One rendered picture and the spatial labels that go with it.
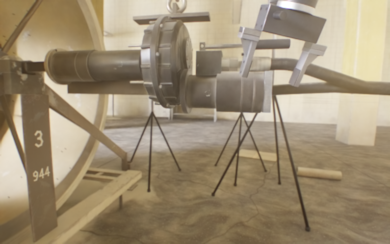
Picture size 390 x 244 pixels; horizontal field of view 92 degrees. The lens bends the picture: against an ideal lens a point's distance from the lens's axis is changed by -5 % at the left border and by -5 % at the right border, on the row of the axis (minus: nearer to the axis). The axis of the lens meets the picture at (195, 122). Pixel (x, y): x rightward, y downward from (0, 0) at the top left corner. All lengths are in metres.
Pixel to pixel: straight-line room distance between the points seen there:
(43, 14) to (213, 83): 1.59
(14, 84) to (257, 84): 0.89
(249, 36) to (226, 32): 8.67
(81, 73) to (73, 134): 1.06
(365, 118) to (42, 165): 4.94
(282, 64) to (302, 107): 8.48
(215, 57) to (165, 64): 0.16
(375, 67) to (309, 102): 4.47
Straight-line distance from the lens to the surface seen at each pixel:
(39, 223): 1.14
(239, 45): 0.68
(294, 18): 0.48
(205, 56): 0.65
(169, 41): 0.59
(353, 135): 4.95
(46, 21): 1.99
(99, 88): 0.92
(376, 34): 5.21
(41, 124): 1.05
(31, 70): 1.02
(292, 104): 9.01
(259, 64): 0.66
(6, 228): 1.33
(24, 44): 2.25
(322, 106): 9.41
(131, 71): 0.71
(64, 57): 0.86
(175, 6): 0.73
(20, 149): 1.29
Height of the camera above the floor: 0.80
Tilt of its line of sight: 6 degrees down
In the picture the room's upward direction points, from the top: 1 degrees clockwise
